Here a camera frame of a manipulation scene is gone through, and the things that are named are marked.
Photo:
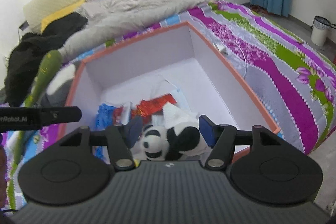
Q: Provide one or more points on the white face mask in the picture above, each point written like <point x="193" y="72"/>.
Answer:
<point x="163" y="87"/>

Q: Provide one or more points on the red foil packet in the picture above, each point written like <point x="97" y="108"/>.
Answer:
<point x="149" y="107"/>

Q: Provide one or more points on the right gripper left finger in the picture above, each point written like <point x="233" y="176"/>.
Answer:
<point x="120" y="139"/>

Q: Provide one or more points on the yellow pillow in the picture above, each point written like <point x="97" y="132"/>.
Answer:
<point x="60" y="14"/>

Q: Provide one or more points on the grey duvet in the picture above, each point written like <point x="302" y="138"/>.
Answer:
<point x="109" y="19"/>

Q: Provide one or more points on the person left hand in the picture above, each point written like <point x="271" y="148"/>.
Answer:
<point x="3" y="182"/>

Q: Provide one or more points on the green plush massage stick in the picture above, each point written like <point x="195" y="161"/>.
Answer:
<point x="48" y="68"/>

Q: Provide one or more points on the small panda plush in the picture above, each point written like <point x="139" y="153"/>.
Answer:
<point x="179" y="138"/>

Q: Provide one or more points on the grey penguin plush toy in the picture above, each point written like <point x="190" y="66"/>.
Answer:
<point x="57" y="91"/>

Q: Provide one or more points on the orange cardboard box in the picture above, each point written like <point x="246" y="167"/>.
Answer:
<point x="127" y="71"/>

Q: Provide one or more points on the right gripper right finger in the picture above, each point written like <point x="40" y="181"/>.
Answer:
<point x="221" y="139"/>

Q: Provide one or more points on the white waste bin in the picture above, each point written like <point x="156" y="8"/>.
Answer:
<point x="319" y="30"/>

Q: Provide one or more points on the colourful striped bed sheet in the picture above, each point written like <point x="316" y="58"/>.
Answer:
<point x="295" y="83"/>

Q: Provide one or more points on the blue red plastic bag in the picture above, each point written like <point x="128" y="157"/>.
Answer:
<point x="108" y="115"/>

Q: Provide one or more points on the black clothing pile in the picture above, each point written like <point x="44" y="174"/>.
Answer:
<point x="25" y="58"/>

